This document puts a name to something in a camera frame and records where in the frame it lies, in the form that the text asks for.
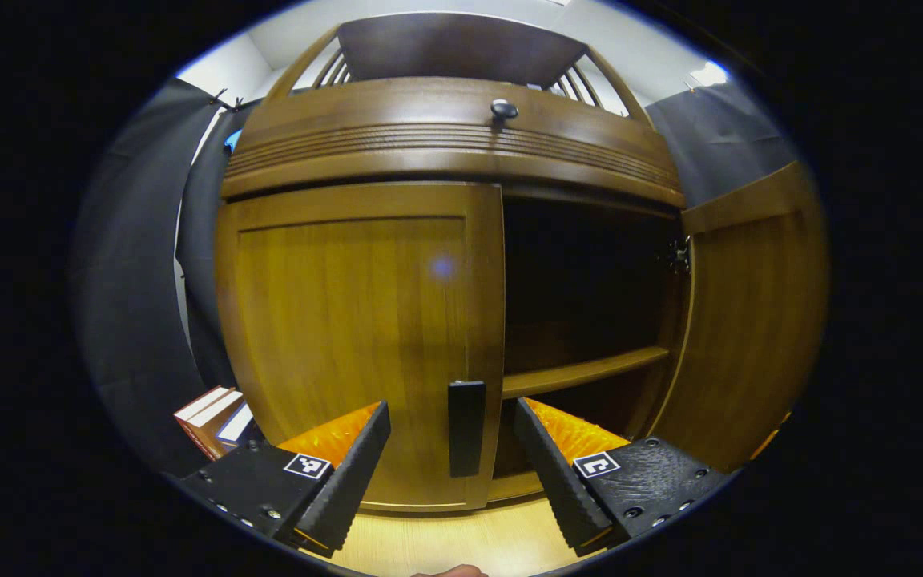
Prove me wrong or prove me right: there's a small ceiling light panel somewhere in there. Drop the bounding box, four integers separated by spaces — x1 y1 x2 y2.
688 59 732 88

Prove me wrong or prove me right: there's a wooden drawer with ribbed front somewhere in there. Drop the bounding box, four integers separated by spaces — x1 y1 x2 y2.
220 76 688 211

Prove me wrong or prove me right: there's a black backdrop cloth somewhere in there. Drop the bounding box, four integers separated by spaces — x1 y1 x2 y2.
67 76 800 482

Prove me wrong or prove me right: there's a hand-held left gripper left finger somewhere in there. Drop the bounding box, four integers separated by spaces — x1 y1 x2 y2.
177 400 393 558

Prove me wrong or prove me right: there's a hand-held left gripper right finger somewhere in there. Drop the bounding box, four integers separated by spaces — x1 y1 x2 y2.
514 397 735 559

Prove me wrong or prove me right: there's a black door handle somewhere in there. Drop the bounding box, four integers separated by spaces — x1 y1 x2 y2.
447 380 487 479

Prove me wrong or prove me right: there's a wooden double-door shoe cabinet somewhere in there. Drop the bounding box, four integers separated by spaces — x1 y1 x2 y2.
213 11 831 514

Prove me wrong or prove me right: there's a wooden inner shelf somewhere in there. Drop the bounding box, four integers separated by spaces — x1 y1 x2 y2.
502 345 671 401

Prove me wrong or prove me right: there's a wooden cabinet door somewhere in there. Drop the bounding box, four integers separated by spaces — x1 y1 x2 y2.
214 182 506 513
648 160 832 475

